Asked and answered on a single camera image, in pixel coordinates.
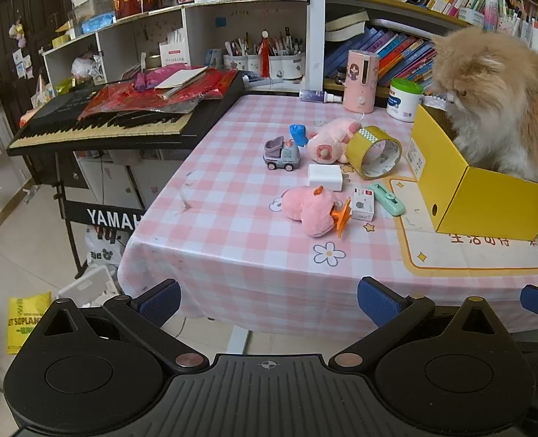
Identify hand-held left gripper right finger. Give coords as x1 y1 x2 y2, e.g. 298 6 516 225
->
330 277 499 371

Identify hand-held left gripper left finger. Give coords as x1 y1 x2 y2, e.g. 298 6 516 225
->
39 279 210 373

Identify yellow cardboard box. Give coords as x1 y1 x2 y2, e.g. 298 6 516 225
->
407 104 538 241

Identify gold tape roll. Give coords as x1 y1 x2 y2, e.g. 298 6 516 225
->
345 126 403 180

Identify grey purple toy truck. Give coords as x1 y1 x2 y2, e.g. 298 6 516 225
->
264 135 302 170

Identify white plastic basket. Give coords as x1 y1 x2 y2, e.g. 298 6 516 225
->
57 265 119 307

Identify white printed plastic bag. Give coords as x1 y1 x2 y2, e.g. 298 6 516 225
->
84 225 126 267

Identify cream yellow-edged placemat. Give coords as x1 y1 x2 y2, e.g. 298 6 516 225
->
389 175 538 276

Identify black keyboard stand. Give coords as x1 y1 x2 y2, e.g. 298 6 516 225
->
53 150 145 280

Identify small white red box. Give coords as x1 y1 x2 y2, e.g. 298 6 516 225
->
348 188 376 220

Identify mint green gadget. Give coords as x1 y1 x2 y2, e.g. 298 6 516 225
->
369 183 406 216

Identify pink plush duck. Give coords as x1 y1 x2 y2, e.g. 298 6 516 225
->
281 186 352 239

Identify white drawer cabinet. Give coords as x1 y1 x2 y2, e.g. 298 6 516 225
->
75 150 192 212

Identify yellow plastic bag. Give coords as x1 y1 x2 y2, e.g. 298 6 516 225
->
7 291 52 355

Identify white charger block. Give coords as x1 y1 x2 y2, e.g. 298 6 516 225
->
308 164 344 193

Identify pink plush pig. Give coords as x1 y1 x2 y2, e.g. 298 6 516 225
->
306 117 363 165

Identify white jar green lid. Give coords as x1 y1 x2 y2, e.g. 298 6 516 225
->
386 78 424 123

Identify fluffy orange white cat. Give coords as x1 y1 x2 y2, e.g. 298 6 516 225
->
430 27 538 219

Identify red foil packets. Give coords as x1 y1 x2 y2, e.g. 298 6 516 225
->
78 67 240 121

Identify black electronic keyboard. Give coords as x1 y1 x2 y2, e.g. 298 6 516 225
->
6 70 247 158

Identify small spray bottle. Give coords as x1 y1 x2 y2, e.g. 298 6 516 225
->
299 88 344 103

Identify pink humidifier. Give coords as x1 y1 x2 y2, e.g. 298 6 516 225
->
343 49 380 114

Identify purple foil bag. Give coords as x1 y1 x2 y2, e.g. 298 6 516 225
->
135 70 163 92

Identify white envelope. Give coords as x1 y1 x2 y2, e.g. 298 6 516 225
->
153 67 208 99

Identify crumpled clear plastic bag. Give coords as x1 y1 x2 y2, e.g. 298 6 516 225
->
71 52 103 80

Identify white paper straw box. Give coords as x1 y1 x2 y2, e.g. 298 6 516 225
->
159 27 191 68

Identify row of blue red books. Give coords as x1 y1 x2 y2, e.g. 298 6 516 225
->
324 27 438 92

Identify white pen holder with pens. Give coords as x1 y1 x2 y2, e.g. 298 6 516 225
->
223 32 306 82

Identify white desk shelf unit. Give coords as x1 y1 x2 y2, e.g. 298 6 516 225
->
41 0 310 85

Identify cups of coloured pens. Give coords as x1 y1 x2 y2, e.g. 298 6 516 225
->
497 0 538 53

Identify red hanging tassel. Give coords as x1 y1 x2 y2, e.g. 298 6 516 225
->
259 29 272 78

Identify thick dark book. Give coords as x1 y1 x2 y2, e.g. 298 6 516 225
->
326 9 370 43

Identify dark wooden door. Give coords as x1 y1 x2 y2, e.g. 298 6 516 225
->
0 0 74 183

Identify blue tissue packet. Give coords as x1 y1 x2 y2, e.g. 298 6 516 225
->
82 13 116 35

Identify small white tub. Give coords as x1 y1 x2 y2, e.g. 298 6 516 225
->
459 7 484 27

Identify wooden bookshelf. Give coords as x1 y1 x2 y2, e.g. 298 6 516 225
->
324 0 538 101

